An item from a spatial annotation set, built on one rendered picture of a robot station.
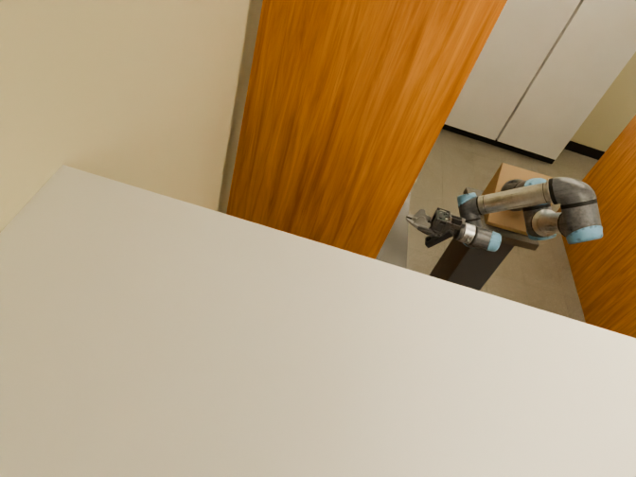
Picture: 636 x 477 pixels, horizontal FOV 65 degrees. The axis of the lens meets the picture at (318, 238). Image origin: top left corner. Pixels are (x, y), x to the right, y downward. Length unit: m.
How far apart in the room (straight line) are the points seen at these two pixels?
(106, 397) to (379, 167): 1.09
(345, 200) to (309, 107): 0.30
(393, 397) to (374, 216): 1.08
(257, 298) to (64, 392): 0.16
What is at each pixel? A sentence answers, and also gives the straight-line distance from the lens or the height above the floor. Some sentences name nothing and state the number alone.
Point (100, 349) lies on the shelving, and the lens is 0.41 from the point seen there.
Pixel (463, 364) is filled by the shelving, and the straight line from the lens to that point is 0.48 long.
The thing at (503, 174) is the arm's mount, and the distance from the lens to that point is 2.52.
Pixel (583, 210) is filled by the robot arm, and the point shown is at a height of 1.43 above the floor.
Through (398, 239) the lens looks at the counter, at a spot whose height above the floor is 0.94.
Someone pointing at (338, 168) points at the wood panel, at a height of 1.52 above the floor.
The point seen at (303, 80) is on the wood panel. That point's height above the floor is 1.74.
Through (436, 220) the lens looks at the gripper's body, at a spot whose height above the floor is 1.21.
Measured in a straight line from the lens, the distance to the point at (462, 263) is 2.66.
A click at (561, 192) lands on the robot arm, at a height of 1.44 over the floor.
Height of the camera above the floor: 2.33
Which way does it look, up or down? 44 degrees down
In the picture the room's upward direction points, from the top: 20 degrees clockwise
